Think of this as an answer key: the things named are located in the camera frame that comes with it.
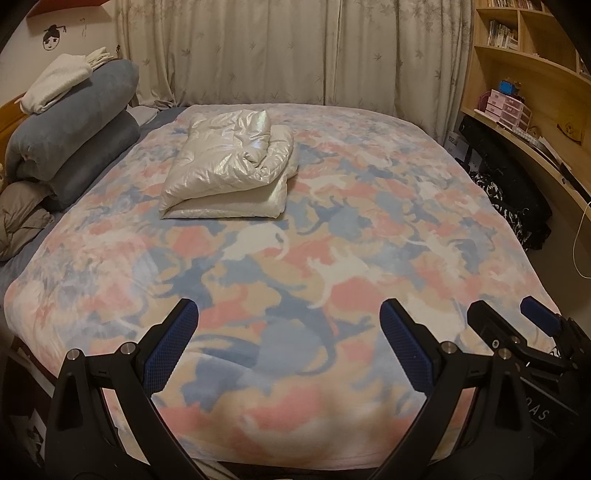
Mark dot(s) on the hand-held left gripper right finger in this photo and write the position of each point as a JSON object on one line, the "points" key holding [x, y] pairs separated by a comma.
{"points": [[408, 346]]}

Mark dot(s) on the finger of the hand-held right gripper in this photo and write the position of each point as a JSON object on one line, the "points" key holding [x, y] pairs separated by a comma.
{"points": [[540, 314], [498, 327]]}

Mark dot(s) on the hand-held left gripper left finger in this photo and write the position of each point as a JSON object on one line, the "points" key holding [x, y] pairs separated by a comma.
{"points": [[168, 346]]}

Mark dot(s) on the white puffer jacket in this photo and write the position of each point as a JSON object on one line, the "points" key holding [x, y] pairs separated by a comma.
{"points": [[217, 157]]}

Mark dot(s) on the cat print blanket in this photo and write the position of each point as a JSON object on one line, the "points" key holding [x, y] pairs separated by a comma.
{"points": [[323, 277]]}

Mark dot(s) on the black flat bar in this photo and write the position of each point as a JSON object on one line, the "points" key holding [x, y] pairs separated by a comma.
{"points": [[575, 182]]}

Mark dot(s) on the black white patterned cloth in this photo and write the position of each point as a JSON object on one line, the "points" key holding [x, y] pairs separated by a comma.
{"points": [[489, 184]]}

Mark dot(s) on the small wooden ornament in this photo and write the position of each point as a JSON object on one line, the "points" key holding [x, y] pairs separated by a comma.
{"points": [[570, 131]]}

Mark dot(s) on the white cardboard box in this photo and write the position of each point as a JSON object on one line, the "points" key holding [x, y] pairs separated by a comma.
{"points": [[457, 145]]}

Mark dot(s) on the grey duvet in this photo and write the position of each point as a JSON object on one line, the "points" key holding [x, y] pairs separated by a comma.
{"points": [[18, 221]]}

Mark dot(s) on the grey-blue rolled blanket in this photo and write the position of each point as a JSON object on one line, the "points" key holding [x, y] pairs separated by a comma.
{"points": [[92, 161]]}

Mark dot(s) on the pink drawer organizer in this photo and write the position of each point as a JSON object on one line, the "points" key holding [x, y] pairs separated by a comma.
{"points": [[505, 108]]}

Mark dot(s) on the small blue box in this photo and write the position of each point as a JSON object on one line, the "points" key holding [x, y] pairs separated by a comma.
{"points": [[507, 87]]}

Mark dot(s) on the wooden desk shelf unit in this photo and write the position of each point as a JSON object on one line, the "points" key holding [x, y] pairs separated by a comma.
{"points": [[545, 78]]}

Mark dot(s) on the blue rolled blanket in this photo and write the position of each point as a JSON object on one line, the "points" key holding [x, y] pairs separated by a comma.
{"points": [[78, 115]]}

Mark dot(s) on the row of books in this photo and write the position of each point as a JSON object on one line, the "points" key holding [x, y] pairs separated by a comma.
{"points": [[501, 34]]}

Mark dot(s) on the wooden headboard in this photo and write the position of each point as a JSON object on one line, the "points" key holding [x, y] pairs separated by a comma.
{"points": [[9, 110]]}

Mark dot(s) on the folded white towel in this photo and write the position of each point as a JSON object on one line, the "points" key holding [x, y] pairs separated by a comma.
{"points": [[55, 81]]}

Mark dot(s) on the cream folded cloth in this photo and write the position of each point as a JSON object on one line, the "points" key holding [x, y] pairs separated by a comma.
{"points": [[99, 56]]}

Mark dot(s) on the face wall sticker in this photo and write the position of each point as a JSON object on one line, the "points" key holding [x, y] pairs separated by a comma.
{"points": [[51, 41]]}

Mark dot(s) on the red wall shelf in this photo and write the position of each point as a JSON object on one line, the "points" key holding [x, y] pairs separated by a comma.
{"points": [[69, 4]]}

